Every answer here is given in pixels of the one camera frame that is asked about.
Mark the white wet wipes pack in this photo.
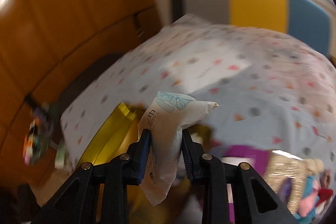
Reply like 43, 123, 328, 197
138, 92, 219, 206

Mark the pink towel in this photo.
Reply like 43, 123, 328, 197
298, 180, 319, 218

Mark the red christmas sock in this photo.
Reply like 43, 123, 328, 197
315, 188, 333, 207

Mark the blue plush toy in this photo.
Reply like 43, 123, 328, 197
294, 175, 319, 223

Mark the gold metal tray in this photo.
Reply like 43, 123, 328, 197
78, 102, 145, 165

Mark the purple cardboard box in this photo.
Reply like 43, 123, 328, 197
220, 144, 271, 224

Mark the ornate gold tissue box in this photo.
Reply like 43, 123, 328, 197
262, 150, 308, 214

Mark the patterned light blue tablecloth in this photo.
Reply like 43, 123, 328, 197
60, 14, 335, 169

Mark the wooden wardrobe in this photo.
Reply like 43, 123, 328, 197
1, 0, 161, 188

